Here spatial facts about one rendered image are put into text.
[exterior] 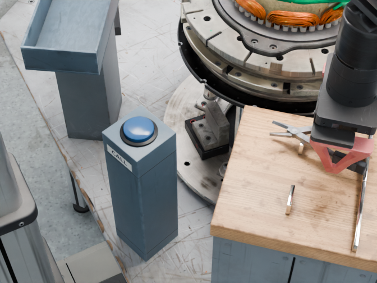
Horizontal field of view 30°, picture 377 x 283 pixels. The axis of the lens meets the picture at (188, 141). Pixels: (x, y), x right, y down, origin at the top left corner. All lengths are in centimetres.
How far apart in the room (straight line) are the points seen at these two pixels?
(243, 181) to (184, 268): 30
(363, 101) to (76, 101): 56
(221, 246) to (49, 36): 43
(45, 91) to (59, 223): 82
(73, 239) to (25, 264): 96
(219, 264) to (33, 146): 148
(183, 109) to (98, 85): 19
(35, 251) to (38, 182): 112
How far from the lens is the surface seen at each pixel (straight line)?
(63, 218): 211
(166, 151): 93
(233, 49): 94
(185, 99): 128
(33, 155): 227
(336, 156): 84
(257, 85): 95
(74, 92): 117
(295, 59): 94
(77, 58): 100
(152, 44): 141
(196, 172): 117
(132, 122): 92
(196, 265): 110
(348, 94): 76
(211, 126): 118
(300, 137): 85
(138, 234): 105
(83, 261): 172
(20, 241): 106
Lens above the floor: 174
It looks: 51 degrees down
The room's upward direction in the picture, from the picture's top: straight up
